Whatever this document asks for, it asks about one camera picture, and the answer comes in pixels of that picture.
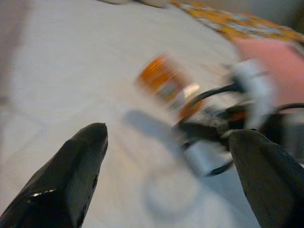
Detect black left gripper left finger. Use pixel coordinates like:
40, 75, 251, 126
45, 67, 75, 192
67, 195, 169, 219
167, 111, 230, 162
0, 122, 109, 228

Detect pink pillow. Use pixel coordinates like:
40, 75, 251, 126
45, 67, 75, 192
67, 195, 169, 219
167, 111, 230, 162
234, 38, 304, 112

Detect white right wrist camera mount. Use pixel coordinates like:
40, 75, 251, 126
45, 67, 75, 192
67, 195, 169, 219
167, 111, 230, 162
231, 60, 275, 128

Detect yellow egg print blanket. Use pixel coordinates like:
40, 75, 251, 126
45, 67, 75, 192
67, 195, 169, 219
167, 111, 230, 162
171, 1, 304, 46

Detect picture cover book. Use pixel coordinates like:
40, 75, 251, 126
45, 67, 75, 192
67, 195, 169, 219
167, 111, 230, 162
134, 54, 209, 121

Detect white quilted mattress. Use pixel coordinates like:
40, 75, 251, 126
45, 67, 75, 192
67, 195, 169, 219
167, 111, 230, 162
0, 0, 304, 228

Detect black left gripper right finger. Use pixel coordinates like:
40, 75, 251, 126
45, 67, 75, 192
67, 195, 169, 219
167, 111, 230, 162
228, 129, 304, 228

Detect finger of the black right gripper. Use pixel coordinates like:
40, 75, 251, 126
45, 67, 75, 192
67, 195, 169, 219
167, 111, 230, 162
172, 121, 228, 147

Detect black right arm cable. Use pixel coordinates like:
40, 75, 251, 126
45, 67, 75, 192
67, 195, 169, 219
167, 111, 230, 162
182, 84, 242, 110

